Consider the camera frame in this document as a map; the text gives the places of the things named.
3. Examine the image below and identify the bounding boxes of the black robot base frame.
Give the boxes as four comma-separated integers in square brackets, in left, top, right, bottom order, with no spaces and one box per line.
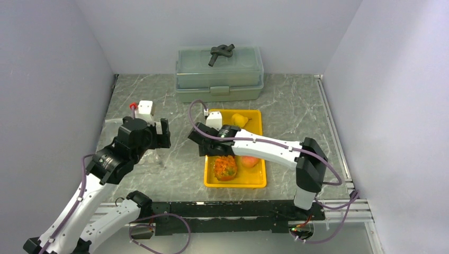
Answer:
[137,199,325,236]

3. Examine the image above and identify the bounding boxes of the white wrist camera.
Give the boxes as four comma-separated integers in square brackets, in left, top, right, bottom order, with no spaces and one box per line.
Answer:
[129,100,155,125]
[203,109,223,131]

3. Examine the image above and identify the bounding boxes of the dark knotted rubber tube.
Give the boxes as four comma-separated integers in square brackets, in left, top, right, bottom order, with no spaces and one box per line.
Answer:
[208,44,235,67]

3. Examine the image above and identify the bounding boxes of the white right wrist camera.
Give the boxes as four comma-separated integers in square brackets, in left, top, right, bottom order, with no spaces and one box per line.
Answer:
[203,109,223,131]

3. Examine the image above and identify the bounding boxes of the pink toy peach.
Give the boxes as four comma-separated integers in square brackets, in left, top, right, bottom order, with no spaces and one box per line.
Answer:
[240,156,260,168]

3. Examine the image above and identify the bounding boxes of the orange toy pineapple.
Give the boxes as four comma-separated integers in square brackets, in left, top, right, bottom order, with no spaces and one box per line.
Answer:
[213,156,238,181]

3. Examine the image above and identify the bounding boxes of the yellow toy pear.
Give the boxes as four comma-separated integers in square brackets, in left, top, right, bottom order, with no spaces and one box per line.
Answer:
[231,113,249,128]

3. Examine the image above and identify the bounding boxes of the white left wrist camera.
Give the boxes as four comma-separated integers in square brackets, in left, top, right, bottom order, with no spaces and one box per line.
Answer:
[129,100,155,125]

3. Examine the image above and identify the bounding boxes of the green translucent storage box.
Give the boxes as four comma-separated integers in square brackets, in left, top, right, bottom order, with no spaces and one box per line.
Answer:
[175,46,264,103]

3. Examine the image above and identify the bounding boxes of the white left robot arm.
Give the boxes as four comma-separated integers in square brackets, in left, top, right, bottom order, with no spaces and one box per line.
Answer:
[23,116,171,253]

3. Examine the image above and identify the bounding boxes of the yellow plastic tray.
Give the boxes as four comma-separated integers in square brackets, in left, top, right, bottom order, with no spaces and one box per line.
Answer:
[204,109,267,188]

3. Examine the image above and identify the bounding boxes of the clear zip top bag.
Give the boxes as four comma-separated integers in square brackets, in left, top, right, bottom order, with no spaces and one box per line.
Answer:
[97,119,161,174]

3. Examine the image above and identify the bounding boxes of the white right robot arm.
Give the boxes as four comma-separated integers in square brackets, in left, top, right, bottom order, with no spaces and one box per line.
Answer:
[188,122,329,220]

